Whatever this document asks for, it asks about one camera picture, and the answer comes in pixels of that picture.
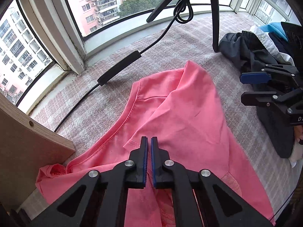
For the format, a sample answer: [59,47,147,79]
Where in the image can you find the apartment buildings outside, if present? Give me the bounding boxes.
[0,0,180,106]

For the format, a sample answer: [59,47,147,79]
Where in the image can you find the white window frame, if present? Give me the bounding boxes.
[16,0,303,116]

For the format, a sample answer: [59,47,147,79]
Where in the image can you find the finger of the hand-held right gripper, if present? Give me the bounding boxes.
[241,87,303,114]
[240,64,300,87]

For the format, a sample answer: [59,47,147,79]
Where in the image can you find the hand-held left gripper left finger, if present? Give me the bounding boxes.
[28,136,149,227]

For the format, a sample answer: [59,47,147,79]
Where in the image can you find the cream ribbed garment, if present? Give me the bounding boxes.
[289,144,303,168]

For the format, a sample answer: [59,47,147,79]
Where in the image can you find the oak laminate board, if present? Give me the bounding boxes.
[0,92,76,213]

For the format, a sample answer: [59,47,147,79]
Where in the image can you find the person's right hand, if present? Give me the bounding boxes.
[294,125,303,145]

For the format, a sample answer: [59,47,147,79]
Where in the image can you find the navy garment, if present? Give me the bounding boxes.
[269,32,288,52]

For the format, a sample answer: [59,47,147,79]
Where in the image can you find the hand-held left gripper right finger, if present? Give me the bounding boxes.
[151,136,273,227]

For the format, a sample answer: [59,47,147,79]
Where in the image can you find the pink plaid cloth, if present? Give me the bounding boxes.
[18,13,303,218]

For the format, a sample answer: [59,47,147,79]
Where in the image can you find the pink t-shirt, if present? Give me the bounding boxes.
[35,60,276,227]

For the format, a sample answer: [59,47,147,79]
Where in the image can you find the dark grey garment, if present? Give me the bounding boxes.
[218,30,303,159]

